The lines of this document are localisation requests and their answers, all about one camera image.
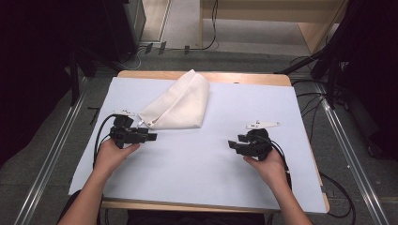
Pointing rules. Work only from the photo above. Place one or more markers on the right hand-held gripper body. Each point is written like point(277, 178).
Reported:
point(257, 146)

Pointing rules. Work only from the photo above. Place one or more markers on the metal floor rail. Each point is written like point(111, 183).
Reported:
point(353, 162)
point(50, 162)

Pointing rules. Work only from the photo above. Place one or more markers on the light blue table mat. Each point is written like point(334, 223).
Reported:
point(194, 168)

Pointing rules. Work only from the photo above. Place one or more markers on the black tripod stand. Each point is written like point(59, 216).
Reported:
point(325, 62)

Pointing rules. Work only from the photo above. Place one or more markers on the wooden table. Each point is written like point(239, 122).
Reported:
point(250, 78)

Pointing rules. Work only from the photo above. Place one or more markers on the person's left hand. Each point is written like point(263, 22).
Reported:
point(109, 157)

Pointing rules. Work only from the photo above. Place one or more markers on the person's right hand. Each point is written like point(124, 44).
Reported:
point(271, 170)

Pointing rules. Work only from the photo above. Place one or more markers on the white mesh zipper bag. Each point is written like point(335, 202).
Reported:
point(180, 104)

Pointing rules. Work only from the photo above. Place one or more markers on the small black floor strip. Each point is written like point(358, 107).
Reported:
point(94, 112)

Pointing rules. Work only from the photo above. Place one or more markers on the person's dark pants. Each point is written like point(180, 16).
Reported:
point(67, 203)

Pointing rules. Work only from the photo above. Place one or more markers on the light wooden desk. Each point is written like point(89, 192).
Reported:
point(275, 11)

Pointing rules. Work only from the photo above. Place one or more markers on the black cabinet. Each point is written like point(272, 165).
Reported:
point(122, 28)

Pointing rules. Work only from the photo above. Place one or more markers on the dark curtain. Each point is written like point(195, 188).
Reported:
point(375, 78)
point(34, 68)

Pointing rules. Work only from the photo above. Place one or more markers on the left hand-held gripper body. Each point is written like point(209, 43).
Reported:
point(125, 135)

